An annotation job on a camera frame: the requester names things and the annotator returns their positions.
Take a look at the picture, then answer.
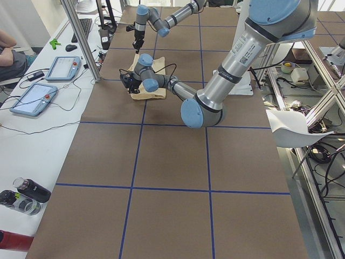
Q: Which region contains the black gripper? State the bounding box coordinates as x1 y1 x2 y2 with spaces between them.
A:
128 79 141 93
133 30 145 54

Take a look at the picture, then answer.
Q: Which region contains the cream long-sleeve printed shirt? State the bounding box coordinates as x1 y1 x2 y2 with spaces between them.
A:
130 57 166 100

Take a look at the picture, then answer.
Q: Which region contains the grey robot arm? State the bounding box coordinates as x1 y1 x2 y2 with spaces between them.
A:
120 0 318 128
126 0 206 53

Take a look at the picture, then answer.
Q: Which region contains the black computer keyboard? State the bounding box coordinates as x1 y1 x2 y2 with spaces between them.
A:
71 18 92 43

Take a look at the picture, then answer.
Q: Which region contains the black computer mouse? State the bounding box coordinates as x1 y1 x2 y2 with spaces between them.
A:
65 44 78 52

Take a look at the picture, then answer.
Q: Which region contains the upper blue teach pendant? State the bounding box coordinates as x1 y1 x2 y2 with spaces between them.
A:
45 56 80 81

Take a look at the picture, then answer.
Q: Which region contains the blue teach pendant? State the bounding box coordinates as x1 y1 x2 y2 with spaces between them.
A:
45 56 80 81
10 83 58 117

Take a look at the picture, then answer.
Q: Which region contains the green plastic clamp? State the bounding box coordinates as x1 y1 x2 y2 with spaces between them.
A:
50 38 61 50

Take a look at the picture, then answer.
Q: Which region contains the lower blue teach pendant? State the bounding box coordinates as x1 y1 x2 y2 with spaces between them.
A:
10 83 58 117

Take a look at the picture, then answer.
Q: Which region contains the seated person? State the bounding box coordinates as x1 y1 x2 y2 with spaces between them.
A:
1 30 37 81

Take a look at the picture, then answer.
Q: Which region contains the clear lidded bottle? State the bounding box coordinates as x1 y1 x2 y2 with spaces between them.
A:
12 177 51 203

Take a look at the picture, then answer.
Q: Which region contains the black clear tumbler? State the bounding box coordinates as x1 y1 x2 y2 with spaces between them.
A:
1 190 41 216

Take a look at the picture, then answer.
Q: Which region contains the red bottle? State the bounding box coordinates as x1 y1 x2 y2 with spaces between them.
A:
1 230 34 252

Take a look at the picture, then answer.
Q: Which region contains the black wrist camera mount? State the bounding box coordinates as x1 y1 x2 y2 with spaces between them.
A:
126 24 135 32
120 73 133 88

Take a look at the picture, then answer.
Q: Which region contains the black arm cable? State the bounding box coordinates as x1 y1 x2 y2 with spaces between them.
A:
119 63 178 81

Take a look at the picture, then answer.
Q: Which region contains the aluminium frame post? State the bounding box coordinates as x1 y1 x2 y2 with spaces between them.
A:
61 0 101 82

